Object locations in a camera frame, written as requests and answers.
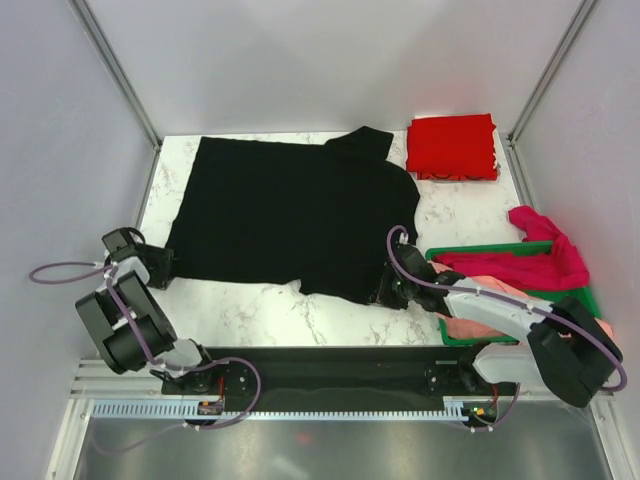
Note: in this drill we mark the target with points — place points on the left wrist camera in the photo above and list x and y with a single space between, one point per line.
119 239

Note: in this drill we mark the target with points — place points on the salmon pink t-shirt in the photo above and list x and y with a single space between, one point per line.
519 282

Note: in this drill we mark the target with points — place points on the left aluminium frame post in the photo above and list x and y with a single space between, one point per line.
110 60

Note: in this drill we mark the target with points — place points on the black t-shirt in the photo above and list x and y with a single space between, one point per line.
271 212

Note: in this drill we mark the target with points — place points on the magenta t-shirt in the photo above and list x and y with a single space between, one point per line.
562 268

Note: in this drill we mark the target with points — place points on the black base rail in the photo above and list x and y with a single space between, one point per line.
382 376

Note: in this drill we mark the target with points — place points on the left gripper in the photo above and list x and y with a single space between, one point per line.
165 259

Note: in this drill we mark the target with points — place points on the folded red t-shirt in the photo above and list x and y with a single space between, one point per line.
450 147

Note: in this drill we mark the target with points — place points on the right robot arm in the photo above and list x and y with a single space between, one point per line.
558 345

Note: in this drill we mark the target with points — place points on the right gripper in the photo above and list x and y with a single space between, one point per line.
384 296

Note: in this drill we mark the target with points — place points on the right aluminium frame post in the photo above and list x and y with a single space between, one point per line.
567 41

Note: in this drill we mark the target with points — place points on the white slotted cable duct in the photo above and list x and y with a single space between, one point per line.
210 408

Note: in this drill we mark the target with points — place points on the green plastic bin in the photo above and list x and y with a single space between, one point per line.
452 335

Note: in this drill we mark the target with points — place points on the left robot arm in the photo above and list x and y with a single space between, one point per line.
131 331

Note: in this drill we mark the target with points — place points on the aluminium frame post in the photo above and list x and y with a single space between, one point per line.
567 41
110 60

